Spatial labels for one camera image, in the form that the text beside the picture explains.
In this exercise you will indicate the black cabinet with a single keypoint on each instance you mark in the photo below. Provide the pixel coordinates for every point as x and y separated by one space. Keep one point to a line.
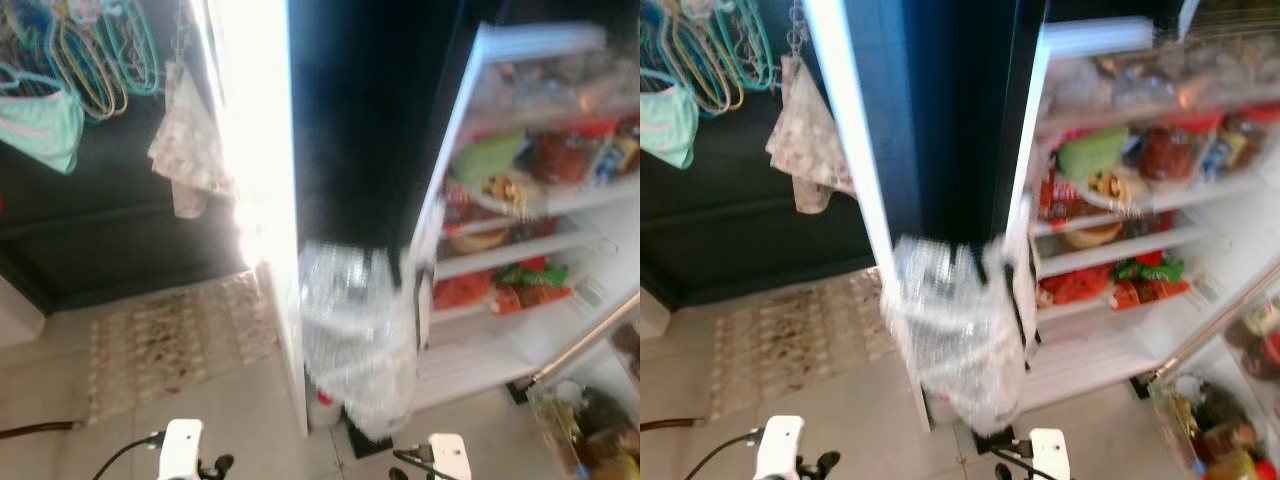
730 230
100 230

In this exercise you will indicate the yellow clothes hanger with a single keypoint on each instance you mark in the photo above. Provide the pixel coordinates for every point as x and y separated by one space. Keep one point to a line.
72 85
715 95

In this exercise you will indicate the yellow container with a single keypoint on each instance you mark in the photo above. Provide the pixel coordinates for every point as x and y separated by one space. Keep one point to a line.
1230 467
615 467

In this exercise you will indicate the teal plastic hanger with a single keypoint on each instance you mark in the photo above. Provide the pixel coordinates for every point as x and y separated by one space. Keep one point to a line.
745 45
135 50

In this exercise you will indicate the white fridge door with shelves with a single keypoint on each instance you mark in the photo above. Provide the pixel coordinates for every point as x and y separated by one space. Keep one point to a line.
1220 320
600 340

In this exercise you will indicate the white plate with food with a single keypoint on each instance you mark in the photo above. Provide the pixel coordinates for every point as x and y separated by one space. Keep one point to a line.
1118 188
508 193

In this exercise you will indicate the small red packet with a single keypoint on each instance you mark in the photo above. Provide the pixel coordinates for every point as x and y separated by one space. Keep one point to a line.
457 205
1058 195

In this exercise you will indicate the white bottle with red cap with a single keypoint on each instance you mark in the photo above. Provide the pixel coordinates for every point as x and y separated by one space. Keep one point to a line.
323 402

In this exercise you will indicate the blue and yellow packet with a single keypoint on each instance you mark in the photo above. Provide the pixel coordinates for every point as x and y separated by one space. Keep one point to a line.
615 160
1225 155

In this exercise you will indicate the clear bubble plastic sheet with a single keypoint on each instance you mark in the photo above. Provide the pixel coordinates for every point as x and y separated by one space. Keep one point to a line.
355 330
960 330

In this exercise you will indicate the green leafy pack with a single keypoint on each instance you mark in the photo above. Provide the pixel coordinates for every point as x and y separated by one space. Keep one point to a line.
488 158
1092 153

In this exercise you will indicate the black fridge with white interior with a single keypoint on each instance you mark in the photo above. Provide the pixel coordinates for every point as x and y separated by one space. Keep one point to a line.
370 120
960 120

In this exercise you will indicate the red and green pack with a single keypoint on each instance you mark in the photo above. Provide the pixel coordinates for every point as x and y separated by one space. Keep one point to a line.
1150 280
535 285

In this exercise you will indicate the floral beige cloth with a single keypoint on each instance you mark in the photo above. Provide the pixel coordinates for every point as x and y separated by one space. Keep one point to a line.
190 150
810 150

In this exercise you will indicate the red produce bag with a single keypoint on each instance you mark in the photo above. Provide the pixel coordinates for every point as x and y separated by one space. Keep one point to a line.
1075 287
465 292

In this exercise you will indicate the mint green cloth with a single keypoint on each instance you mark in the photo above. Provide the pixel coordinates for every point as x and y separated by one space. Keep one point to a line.
668 130
45 125

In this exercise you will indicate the dark red jar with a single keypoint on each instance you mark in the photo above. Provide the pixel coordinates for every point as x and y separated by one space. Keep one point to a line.
560 158
1168 155

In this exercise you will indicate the beige patterned rug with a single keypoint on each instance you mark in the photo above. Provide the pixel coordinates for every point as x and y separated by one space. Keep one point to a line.
800 340
180 340

